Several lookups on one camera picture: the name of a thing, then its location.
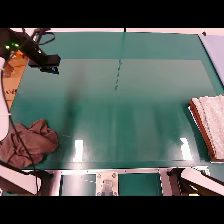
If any brown garment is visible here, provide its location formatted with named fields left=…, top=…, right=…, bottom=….
left=0, top=118, right=60, bottom=170

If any silver frame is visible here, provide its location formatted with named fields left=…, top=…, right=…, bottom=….
left=22, top=166, right=212, bottom=197

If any black cable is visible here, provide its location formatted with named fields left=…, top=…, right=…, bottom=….
left=0, top=53, right=38, bottom=173
left=31, top=28, right=57, bottom=48

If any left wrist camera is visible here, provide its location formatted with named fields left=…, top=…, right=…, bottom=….
left=28, top=54, right=62, bottom=75

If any orange garment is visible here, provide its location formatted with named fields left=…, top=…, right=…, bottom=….
left=188, top=99, right=218, bottom=164

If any pale blue garment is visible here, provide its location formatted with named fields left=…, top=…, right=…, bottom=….
left=198, top=33, right=224, bottom=88

